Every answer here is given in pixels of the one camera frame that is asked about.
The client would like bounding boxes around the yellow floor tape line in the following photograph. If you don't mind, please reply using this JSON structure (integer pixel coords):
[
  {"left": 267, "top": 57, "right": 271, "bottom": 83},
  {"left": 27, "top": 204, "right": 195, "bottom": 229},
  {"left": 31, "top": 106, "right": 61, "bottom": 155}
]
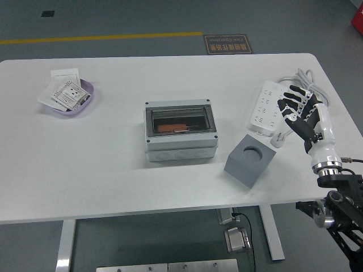
[{"left": 0, "top": 31, "right": 204, "bottom": 45}]

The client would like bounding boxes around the white power cord with plug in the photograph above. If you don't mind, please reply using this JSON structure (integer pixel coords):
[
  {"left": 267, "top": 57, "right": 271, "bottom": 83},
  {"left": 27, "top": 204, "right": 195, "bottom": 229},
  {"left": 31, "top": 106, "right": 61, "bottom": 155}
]
[{"left": 270, "top": 67, "right": 331, "bottom": 148}]

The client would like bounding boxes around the brown floor sign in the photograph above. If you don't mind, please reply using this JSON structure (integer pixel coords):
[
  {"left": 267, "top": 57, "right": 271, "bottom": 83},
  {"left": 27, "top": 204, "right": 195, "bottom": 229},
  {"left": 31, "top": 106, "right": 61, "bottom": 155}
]
[{"left": 202, "top": 34, "right": 253, "bottom": 55}]

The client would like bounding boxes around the white table leg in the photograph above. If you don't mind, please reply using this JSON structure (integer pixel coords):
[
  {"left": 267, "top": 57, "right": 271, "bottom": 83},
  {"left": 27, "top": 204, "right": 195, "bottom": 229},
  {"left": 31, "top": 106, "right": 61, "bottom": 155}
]
[
  {"left": 55, "top": 218, "right": 77, "bottom": 272},
  {"left": 258, "top": 204, "right": 285, "bottom": 261}
]

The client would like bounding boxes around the black cable under table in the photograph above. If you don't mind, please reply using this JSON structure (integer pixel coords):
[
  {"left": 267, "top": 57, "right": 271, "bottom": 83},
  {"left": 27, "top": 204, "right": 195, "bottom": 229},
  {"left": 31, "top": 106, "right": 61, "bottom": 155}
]
[{"left": 232, "top": 212, "right": 256, "bottom": 272}]

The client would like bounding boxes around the red object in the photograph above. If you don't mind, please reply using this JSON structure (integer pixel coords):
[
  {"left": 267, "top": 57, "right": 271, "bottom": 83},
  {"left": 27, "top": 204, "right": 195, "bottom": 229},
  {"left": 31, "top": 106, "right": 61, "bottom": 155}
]
[{"left": 351, "top": 7, "right": 363, "bottom": 29}]

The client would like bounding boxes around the grey metal base plate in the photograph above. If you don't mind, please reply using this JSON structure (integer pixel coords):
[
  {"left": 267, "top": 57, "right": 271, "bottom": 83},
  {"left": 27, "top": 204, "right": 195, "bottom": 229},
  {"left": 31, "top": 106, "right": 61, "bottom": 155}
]
[
  {"left": 167, "top": 258, "right": 239, "bottom": 272},
  {"left": 95, "top": 263, "right": 168, "bottom": 272}
]

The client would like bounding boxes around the white power strip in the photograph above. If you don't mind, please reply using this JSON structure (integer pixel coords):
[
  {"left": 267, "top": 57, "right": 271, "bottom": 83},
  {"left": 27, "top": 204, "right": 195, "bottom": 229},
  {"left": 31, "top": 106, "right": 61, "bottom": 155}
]
[{"left": 248, "top": 80, "right": 289, "bottom": 137}]

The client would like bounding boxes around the silver metal foot block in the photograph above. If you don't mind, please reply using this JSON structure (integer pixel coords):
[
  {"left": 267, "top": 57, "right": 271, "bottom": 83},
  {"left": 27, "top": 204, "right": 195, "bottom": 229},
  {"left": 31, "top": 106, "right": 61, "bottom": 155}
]
[{"left": 223, "top": 226, "right": 252, "bottom": 253}]

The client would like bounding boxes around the white wall switch plate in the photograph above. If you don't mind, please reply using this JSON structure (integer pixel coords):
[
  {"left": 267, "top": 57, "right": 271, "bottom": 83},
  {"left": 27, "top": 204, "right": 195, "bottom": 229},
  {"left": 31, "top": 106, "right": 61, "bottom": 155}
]
[{"left": 50, "top": 67, "right": 81, "bottom": 86}]

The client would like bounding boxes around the orange cylinder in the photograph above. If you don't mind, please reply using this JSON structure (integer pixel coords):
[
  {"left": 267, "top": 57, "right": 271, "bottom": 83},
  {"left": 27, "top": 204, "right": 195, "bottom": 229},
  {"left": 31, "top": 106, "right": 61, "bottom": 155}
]
[{"left": 157, "top": 123, "right": 188, "bottom": 134}]

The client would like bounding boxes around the flat white plate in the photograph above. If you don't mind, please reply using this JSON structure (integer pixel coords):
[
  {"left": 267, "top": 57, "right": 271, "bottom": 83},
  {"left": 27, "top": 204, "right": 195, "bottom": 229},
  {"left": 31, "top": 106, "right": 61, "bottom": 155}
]
[{"left": 37, "top": 80, "right": 67, "bottom": 112}]

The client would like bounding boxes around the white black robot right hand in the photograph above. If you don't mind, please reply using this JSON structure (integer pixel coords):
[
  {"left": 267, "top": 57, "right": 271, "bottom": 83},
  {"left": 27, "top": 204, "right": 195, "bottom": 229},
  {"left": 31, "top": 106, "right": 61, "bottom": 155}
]
[{"left": 277, "top": 84, "right": 343, "bottom": 172}]

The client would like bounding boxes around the grey cube with round hole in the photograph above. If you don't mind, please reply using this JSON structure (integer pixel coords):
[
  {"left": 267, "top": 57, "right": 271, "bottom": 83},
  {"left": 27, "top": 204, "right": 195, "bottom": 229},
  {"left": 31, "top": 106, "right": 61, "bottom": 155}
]
[{"left": 223, "top": 134, "right": 277, "bottom": 189}]

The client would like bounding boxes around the grey electrical enclosure box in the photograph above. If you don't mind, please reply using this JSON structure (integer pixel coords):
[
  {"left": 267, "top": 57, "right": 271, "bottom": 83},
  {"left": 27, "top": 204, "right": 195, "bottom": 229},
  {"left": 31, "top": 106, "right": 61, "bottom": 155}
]
[{"left": 143, "top": 99, "right": 219, "bottom": 163}]

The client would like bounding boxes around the transparent hinged box lid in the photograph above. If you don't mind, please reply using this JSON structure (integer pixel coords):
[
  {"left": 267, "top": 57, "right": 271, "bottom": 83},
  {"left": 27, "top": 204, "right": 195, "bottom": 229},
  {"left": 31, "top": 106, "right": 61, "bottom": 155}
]
[{"left": 145, "top": 104, "right": 217, "bottom": 138}]

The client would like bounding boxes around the socket panel in printed wrapper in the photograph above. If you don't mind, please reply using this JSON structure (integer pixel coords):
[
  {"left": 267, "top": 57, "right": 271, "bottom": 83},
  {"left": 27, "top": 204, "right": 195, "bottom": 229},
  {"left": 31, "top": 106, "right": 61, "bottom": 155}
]
[{"left": 50, "top": 80, "right": 92, "bottom": 112}]

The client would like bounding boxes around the purple plastic tray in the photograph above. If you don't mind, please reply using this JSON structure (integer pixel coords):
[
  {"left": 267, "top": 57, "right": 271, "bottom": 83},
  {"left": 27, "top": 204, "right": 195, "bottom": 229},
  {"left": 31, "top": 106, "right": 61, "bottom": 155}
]
[{"left": 42, "top": 78, "right": 95, "bottom": 116}]

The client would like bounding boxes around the grey metal bracket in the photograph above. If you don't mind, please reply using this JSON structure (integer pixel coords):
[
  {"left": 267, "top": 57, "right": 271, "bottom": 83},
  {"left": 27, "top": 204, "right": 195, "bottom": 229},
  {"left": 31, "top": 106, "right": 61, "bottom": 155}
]
[{"left": 217, "top": 208, "right": 241, "bottom": 226}]

